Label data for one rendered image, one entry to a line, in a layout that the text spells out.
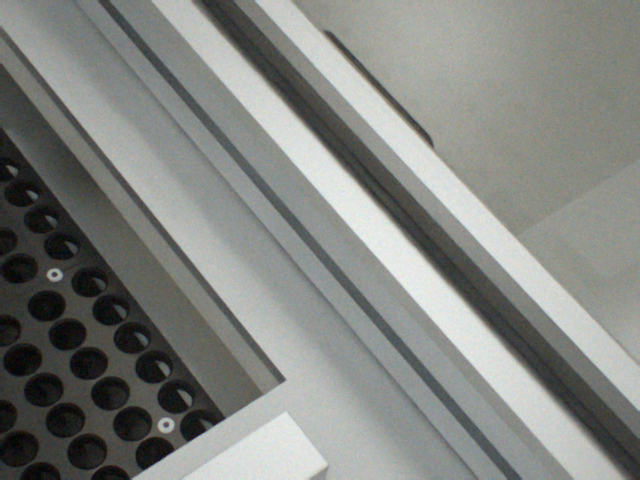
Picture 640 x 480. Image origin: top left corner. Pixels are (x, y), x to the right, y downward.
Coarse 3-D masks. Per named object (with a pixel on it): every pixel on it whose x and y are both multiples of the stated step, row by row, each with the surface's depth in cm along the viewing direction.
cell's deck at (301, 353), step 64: (0, 0) 49; (64, 0) 49; (64, 64) 48; (128, 64) 48; (64, 128) 48; (128, 128) 47; (128, 192) 46; (192, 192) 45; (192, 256) 44; (256, 256) 44; (256, 320) 43; (320, 320) 43; (256, 384) 44; (320, 384) 42; (384, 384) 42; (192, 448) 40; (320, 448) 40; (384, 448) 41; (448, 448) 41
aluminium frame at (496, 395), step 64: (128, 0) 45; (192, 0) 44; (192, 64) 43; (256, 64) 43; (192, 128) 46; (256, 128) 41; (320, 128) 41; (256, 192) 44; (320, 192) 40; (384, 192) 40; (320, 256) 42; (384, 256) 39; (448, 256) 38; (384, 320) 41; (448, 320) 38; (512, 320) 37; (448, 384) 39; (512, 384) 37; (576, 384) 36; (512, 448) 37; (576, 448) 36
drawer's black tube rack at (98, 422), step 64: (0, 256) 49; (64, 256) 52; (0, 320) 47; (64, 320) 47; (0, 384) 46; (64, 384) 46; (128, 384) 46; (0, 448) 45; (64, 448) 45; (128, 448) 45
